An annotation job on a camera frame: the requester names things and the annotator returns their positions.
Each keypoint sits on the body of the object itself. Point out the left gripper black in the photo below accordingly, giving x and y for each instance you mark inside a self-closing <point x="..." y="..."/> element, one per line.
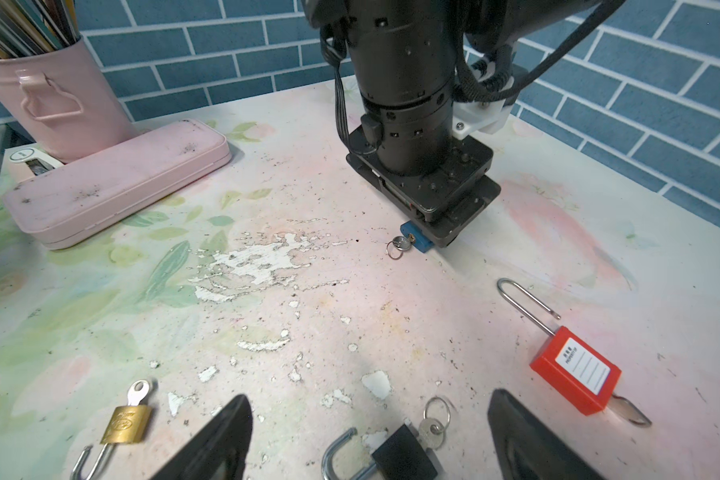
<point x="440" y="182"/>

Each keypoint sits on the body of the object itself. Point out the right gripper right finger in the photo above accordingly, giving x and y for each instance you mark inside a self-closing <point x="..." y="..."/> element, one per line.
<point x="528" y="449"/>

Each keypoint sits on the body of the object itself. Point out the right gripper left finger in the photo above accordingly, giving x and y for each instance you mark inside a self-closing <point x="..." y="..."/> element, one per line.
<point x="218" y="450"/>

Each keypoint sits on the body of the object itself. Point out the blue padlock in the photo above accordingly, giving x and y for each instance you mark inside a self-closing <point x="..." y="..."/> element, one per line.
<point x="416" y="237"/>

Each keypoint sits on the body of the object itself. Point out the silver key of blue padlock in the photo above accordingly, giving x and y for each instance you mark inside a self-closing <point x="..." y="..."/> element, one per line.
<point x="397" y="247"/>

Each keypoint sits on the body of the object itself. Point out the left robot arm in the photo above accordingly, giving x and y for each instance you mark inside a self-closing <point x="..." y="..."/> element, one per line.
<point x="414" y="62"/>

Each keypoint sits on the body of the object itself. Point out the red padlock with key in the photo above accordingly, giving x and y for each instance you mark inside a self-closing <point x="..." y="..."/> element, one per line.
<point x="583" y="376"/>

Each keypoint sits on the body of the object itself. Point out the black padlock with key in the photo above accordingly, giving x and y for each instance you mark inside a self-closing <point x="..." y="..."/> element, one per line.
<point x="409" y="452"/>

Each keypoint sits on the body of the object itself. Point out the large brass padlock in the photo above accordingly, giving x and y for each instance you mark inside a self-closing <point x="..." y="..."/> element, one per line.
<point x="127" y="425"/>

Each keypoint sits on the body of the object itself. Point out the pink pencil case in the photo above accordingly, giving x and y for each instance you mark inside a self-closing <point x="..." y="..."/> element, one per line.
<point x="70" y="204"/>

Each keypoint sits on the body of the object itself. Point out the pink pencil cup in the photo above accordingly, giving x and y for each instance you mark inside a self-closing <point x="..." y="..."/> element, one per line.
<point x="51" y="85"/>

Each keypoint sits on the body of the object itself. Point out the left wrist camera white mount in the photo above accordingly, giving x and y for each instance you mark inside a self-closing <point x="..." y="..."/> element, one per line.
<point x="471" y="117"/>

